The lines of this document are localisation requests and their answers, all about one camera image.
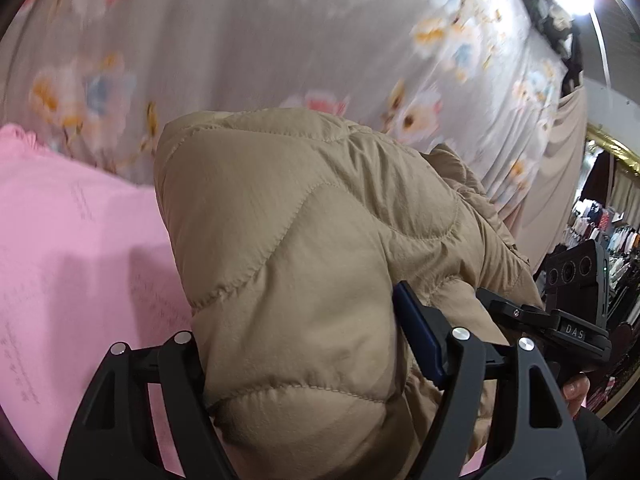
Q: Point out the khaki quilted hooded jacket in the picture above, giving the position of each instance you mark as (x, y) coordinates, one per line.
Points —
(310, 240)

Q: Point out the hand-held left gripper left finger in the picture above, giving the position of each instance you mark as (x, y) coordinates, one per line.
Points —
(186, 385)

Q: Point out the rack of hanging clothes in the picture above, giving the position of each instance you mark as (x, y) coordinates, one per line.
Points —
(615, 240)

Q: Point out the beige curtain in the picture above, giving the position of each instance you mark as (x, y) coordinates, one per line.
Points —
(555, 175)

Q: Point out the person's right hand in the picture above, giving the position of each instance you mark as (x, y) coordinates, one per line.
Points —
(576, 394)

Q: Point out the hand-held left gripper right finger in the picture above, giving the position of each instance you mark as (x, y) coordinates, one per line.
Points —
(415, 325)

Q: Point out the person's right forearm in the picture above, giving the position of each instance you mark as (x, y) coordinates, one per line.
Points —
(595, 440)

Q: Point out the grey floral bed sheet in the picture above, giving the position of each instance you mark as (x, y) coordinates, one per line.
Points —
(280, 35)

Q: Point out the gold picture frame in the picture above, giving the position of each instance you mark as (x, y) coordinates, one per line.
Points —
(612, 147)

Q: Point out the pink quilt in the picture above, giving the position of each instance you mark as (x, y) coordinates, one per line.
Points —
(75, 240)

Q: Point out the dark artificial flower garland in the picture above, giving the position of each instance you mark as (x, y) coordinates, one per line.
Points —
(550, 5)

